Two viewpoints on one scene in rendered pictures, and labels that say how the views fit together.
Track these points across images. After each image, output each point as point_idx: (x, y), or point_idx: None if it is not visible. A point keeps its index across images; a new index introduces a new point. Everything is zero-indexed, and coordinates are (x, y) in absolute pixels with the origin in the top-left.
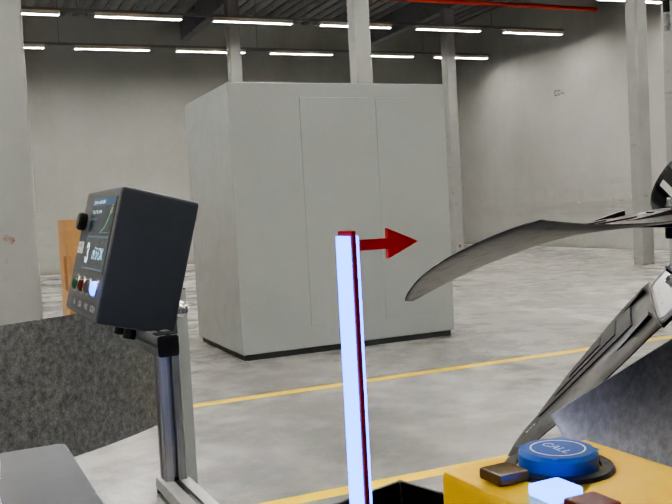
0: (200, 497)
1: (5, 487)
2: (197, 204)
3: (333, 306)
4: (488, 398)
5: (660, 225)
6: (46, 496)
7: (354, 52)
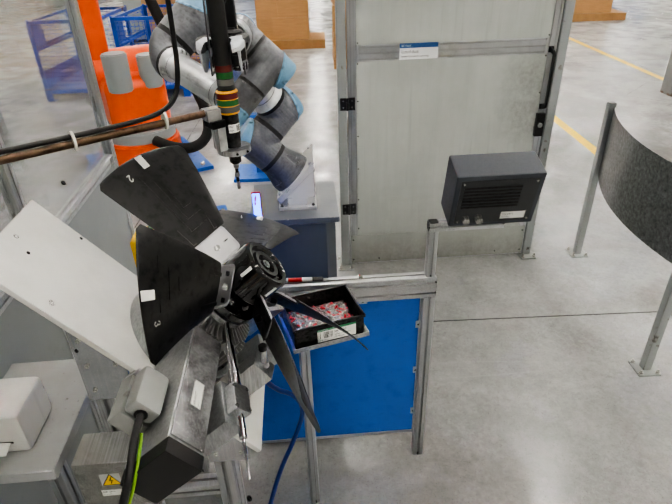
0: (399, 277)
1: (305, 210)
2: (457, 178)
3: None
4: None
5: None
6: (292, 214)
7: None
